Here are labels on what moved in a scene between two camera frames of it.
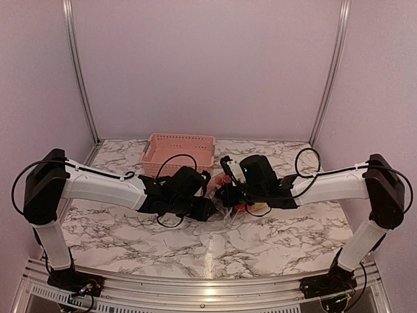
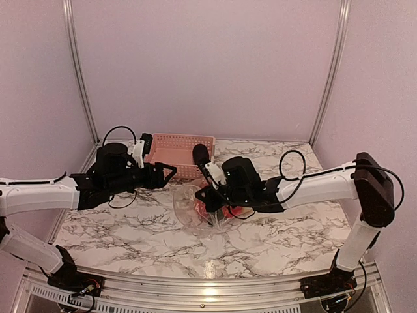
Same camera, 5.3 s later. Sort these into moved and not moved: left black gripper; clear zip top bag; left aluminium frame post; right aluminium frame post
Moved: clear zip top bag; left black gripper
Not moved: left aluminium frame post; right aluminium frame post
